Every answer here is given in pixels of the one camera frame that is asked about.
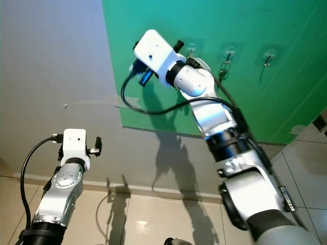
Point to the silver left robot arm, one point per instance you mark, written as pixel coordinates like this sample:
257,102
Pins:
64,189

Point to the grey tape strip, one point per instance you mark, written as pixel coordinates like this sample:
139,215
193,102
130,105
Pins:
125,101
300,129

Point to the robot right leg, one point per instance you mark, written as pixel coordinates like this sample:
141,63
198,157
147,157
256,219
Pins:
174,242

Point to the clear adhesive wall hook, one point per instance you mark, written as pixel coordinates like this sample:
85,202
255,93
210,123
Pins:
192,48
270,53
230,51

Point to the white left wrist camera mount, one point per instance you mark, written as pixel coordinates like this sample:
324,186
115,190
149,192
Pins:
75,143

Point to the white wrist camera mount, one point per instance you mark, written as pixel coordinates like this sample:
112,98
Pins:
75,143
153,51

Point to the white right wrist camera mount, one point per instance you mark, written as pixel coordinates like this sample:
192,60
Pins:
153,51

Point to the green wall sheet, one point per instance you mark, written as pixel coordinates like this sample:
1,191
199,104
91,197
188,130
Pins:
260,20

